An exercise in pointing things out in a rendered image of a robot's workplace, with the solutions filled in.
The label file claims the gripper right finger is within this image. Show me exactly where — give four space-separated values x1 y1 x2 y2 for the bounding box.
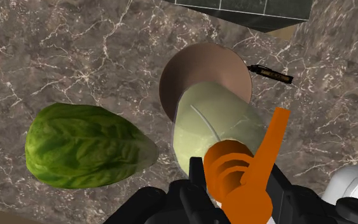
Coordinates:
266 164 358 224

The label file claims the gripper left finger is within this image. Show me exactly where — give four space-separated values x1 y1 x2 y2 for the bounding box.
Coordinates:
103 157 231 224

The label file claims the pale green orange spray bottle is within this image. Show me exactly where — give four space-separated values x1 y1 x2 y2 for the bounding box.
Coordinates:
172 81 292 224

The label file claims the green lettuce head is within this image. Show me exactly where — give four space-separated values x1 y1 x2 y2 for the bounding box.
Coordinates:
24 102 160 190

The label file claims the black pen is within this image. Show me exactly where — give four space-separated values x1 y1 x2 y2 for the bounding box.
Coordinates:
247 64 294 85

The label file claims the brown bowl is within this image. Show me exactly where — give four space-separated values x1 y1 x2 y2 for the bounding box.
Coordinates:
159 42 253 123

